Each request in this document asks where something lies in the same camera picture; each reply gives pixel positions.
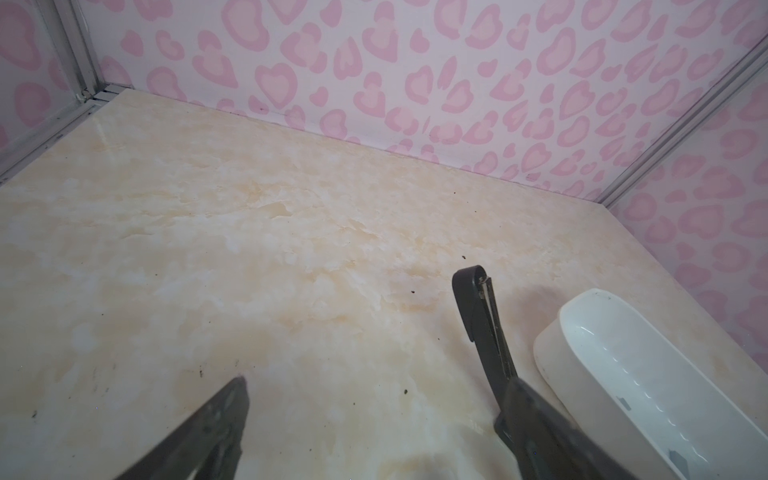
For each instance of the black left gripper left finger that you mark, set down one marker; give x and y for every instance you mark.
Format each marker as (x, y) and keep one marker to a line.
(207, 445)

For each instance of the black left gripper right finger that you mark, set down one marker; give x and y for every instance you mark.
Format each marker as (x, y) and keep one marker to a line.
(548, 446)

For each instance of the aluminium frame corner post left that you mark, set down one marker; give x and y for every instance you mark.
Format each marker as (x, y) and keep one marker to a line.
(67, 27)

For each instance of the aluminium frame corner post right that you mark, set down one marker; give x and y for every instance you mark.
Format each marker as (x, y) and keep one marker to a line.
(693, 119)

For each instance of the aluminium frame corner post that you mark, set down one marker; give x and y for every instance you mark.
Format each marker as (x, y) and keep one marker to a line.
(67, 27)
(693, 119)

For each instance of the white plastic tray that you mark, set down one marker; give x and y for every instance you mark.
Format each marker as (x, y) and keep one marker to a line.
(598, 348)

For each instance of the grey staple strip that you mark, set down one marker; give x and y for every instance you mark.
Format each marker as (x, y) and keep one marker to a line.
(680, 464)
(624, 403)

